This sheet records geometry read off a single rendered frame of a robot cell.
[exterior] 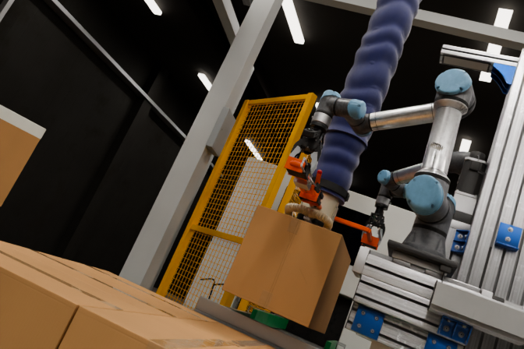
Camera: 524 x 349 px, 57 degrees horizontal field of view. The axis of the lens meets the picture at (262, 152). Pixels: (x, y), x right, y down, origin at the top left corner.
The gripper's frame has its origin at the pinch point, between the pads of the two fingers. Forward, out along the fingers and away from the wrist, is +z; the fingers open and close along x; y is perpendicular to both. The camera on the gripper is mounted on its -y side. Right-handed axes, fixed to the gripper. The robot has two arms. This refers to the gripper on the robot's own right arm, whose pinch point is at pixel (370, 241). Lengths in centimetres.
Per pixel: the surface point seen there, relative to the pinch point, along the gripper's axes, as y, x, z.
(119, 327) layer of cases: 171, -25, 64
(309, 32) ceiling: -251, -177, -276
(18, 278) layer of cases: 173, -51, 63
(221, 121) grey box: -15, -118, -48
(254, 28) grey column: -17, -126, -124
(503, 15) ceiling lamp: -143, 36, -265
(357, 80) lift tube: 40, -28, -70
